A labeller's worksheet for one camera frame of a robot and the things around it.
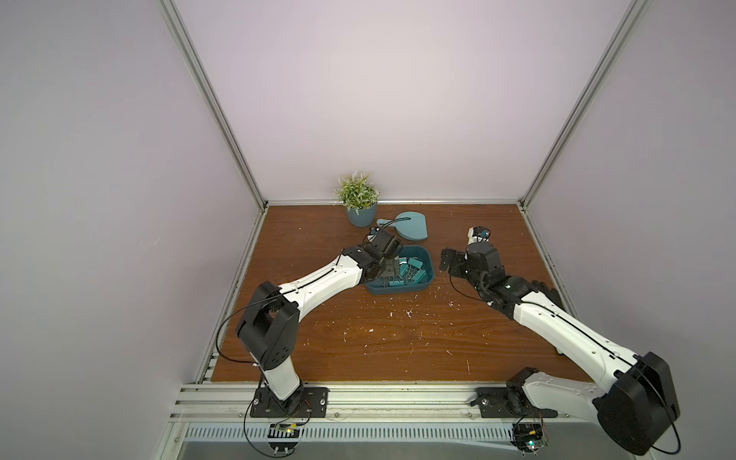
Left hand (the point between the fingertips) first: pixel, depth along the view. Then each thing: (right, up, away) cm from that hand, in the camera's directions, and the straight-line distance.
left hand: (390, 264), depth 88 cm
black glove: (+54, -10, +5) cm, 55 cm away
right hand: (+19, +5, -7) cm, 21 cm away
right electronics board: (+33, -41, -19) cm, 56 cm away
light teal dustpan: (+9, +12, +26) cm, 30 cm away
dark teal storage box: (+7, -4, +10) cm, 12 cm away
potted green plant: (-11, +23, +13) cm, 29 cm away
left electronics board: (-29, -43, -16) cm, 54 cm away
